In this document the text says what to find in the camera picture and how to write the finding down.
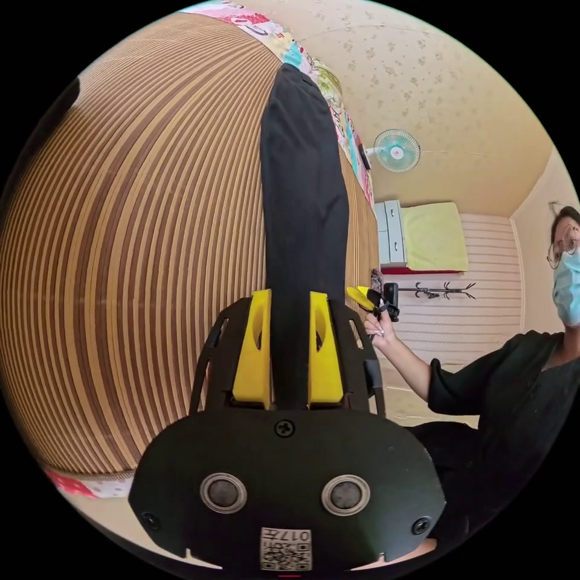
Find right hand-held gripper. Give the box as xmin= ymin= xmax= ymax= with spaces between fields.
xmin=346 ymin=285 xmax=401 ymax=323

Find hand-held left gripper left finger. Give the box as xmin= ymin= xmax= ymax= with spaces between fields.
xmin=232 ymin=289 xmax=273 ymax=407

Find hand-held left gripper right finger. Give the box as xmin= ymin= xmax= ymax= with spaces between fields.
xmin=308 ymin=291 xmax=344 ymax=407

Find black long pants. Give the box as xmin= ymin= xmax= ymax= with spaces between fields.
xmin=260 ymin=63 xmax=350 ymax=410

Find person's right forearm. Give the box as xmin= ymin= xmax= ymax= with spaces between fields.
xmin=384 ymin=336 xmax=437 ymax=403

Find person's right hand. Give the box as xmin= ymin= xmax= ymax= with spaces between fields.
xmin=364 ymin=304 xmax=398 ymax=350

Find black coat stand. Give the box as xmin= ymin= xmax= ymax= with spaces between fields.
xmin=400 ymin=280 xmax=477 ymax=301

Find grey cupboard with yellow cloth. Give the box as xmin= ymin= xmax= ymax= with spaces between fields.
xmin=374 ymin=199 xmax=470 ymax=276

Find person's body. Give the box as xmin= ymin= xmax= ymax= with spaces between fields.
xmin=401 ymin=204 xmax=580 ymax=547

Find wall fan with teal blades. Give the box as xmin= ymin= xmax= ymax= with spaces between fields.
xmin=365 ymin=128 xmax=422 ymax=173

